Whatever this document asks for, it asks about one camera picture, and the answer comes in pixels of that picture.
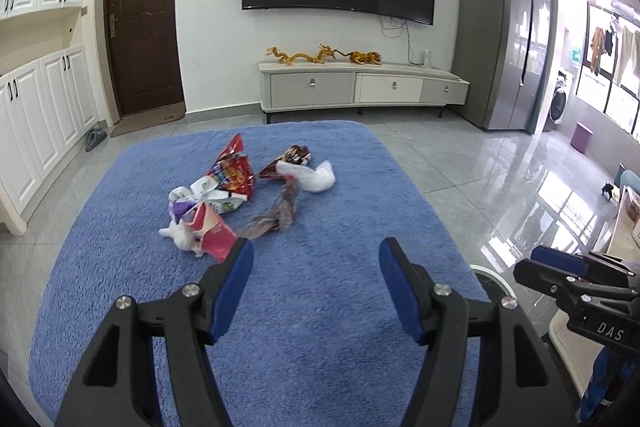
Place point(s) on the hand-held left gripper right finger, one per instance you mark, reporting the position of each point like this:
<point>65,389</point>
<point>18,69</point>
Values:
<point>400,292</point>

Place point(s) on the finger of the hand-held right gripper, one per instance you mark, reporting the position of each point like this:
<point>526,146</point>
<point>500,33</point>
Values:
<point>542,277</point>
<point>560,261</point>

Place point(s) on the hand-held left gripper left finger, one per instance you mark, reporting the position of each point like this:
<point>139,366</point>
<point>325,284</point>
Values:
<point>232,292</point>

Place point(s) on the white round trash bin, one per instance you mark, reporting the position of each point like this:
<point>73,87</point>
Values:
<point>500,279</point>

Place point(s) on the pink snack packet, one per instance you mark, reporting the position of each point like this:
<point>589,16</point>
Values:
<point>215,237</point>

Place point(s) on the white tissue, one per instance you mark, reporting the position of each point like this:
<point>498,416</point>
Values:
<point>175,234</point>

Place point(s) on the white green packet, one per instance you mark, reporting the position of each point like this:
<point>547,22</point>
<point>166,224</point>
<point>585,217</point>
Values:
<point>220,202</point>

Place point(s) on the purple white wrapper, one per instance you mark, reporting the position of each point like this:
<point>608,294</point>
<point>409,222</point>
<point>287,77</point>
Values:
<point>180,208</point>

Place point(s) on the transparent plastic wrapper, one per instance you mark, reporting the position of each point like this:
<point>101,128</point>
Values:
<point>287,202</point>

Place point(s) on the red snack packet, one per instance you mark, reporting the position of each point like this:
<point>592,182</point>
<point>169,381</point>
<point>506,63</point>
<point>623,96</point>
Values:
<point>235,172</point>

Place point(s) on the white plastic bag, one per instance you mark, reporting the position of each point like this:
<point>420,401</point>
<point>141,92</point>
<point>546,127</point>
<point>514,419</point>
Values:
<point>315,179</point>

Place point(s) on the dark red snack wrapper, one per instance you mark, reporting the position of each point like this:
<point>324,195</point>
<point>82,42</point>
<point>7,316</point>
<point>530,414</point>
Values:
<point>295,154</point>

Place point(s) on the blue white patterned clothing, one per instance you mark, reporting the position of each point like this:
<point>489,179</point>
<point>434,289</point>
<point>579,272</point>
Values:
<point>615,382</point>

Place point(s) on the blue fluffy blanket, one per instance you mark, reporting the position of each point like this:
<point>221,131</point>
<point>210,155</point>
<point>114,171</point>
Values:
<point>320,287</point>

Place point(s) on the small black object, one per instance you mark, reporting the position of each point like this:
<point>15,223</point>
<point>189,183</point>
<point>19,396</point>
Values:
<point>607,190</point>

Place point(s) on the teal chair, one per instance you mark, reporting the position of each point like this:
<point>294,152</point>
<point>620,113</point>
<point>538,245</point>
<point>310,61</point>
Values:
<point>630,179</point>

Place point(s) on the purple stool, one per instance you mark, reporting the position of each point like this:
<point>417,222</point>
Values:
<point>583,138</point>

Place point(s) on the white washing machine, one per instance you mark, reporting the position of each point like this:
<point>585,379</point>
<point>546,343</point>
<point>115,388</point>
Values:
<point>559,102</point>

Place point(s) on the balcony window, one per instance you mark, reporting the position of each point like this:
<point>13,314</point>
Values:
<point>595,87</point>

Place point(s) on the grey slippers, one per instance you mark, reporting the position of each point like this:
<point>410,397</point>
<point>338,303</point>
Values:
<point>95,139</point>

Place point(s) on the hanging white garment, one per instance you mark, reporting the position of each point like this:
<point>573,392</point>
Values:
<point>624,57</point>

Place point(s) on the hanging brown garment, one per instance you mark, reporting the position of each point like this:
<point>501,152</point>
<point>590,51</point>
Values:
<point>597,49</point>

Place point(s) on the white grey television console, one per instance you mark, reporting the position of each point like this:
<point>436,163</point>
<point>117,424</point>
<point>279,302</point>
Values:
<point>310,87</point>

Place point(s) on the grey refrigerator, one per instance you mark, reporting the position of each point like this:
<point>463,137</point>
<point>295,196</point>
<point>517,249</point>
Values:
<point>500,47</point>

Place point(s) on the hanging black garment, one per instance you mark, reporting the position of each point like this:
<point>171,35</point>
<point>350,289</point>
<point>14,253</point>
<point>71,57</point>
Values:
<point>608,42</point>

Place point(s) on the gold tiger figurine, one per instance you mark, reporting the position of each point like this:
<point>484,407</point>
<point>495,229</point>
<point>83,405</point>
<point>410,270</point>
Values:
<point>365,57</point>

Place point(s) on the gold dragon figurine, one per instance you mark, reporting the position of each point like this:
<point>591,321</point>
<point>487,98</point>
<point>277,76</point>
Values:
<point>295,56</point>

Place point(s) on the white base cabinet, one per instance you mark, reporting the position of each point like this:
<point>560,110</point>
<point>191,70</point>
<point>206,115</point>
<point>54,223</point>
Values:
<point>45,117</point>

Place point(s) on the brown entrance door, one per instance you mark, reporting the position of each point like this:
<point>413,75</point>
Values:
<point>142,32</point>

